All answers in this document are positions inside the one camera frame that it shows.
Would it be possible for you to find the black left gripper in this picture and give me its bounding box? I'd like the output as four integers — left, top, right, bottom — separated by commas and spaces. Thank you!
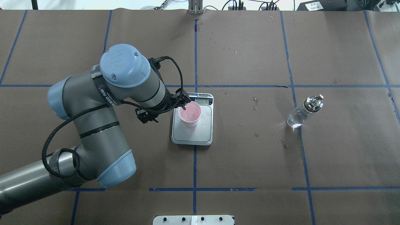
135, 89, 191, 124

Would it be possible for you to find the pink plastic cup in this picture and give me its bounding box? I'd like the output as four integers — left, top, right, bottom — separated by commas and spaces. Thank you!
178, 101, 202, 127

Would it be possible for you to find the clear glass sauce bottle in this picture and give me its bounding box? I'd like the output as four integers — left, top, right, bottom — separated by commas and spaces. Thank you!
286, 94, 324, 128

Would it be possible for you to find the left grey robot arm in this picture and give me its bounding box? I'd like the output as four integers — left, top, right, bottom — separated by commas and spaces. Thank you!
1, 44, 191, 215

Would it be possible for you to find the white digital kitchen scale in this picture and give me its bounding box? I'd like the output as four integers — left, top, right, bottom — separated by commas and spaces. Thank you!
171, 92, 214, 146

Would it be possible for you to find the black equipment box with label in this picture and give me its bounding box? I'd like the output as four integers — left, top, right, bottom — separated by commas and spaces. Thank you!
296, 0, 347, 11

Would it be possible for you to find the aluminium frame post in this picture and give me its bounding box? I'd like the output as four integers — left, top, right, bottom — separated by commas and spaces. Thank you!
188, 0, 204, 14

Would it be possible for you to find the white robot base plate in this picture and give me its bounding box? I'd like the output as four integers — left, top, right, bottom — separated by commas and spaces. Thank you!
152, 215, 235, 225

